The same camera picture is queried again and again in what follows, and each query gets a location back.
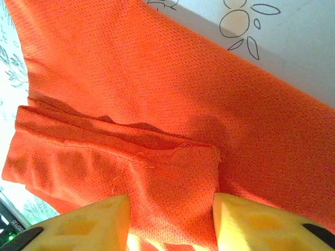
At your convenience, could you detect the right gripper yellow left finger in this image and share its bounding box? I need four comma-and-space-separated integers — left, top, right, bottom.
0, 193, 131, 251

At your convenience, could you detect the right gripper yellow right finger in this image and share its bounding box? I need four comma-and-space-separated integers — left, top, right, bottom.
213, 192, 335, 251

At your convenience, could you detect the orange t-shirt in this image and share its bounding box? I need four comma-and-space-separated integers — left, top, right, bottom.
1, 0, 335, 251

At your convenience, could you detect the floral tablecloth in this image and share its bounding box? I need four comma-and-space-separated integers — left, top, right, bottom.
0, 0, 335, 228

